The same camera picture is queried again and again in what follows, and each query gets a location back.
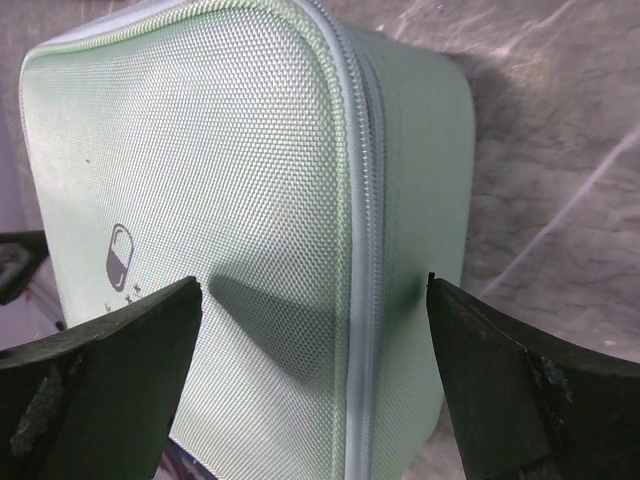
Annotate mint green medicine case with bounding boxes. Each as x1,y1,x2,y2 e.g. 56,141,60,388
20,1,475,479

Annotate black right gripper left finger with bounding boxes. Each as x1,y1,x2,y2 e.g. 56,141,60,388
1,277,202,479

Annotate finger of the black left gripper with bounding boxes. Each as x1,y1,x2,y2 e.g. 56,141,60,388
1,230,49,305

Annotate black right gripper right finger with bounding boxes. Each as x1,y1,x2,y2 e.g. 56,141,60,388
426,275,639,479

